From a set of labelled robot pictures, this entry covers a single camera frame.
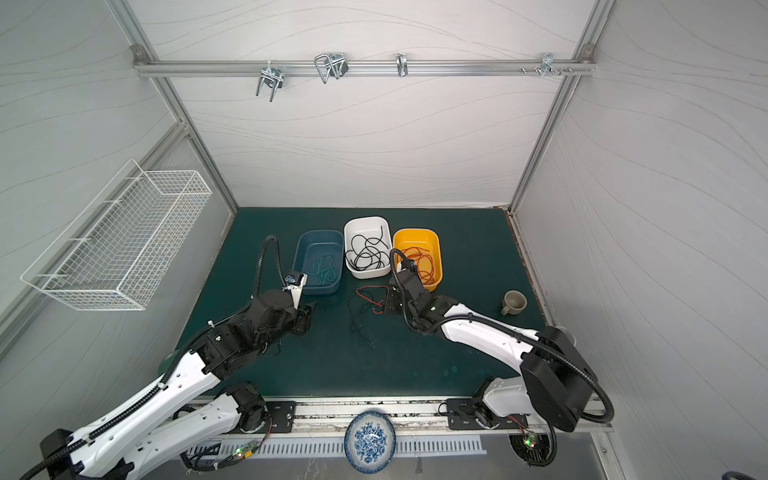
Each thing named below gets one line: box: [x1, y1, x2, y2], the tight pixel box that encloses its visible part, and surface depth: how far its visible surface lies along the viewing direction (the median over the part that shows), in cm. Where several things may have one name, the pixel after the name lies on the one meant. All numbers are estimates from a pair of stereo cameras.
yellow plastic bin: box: [393, 228, 443, 292], surface depth 107 cm
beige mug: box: [501, 290, 528, 316], surface depth 92 cm
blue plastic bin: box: [293, 230, 344, 295], surface depth 108 cm
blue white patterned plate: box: [344, 411, 397, 474], surface depth 70 cm
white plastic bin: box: [344, 216, 392, 279], surface depth 107 cm
